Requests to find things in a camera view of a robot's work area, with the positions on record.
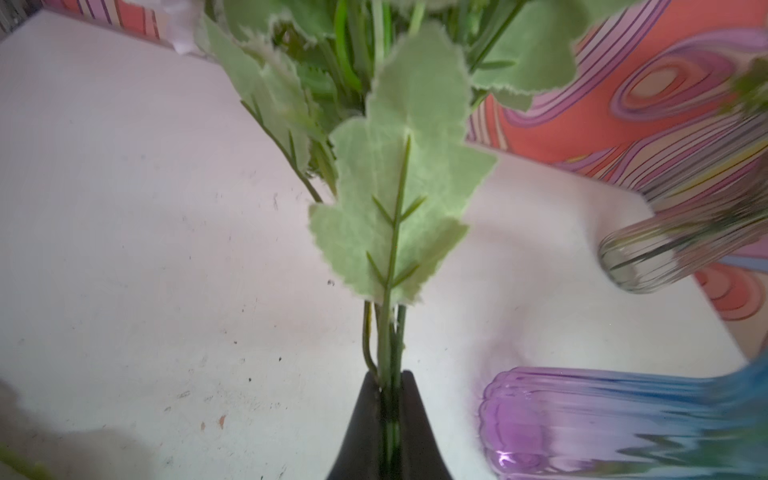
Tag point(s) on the clear ribbed glass vase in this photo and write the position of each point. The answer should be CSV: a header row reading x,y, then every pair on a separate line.
x,y
662,250

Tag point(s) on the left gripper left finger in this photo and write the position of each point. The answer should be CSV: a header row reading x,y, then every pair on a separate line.
x,y
359,454

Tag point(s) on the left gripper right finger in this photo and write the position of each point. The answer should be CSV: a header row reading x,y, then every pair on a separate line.
x,y
420,455

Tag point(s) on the small pink flower sprigs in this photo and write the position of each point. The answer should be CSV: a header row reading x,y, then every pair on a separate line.
x,y
374,99

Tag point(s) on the purple glass vase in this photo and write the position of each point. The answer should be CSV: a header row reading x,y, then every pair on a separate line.
x,y
558,423

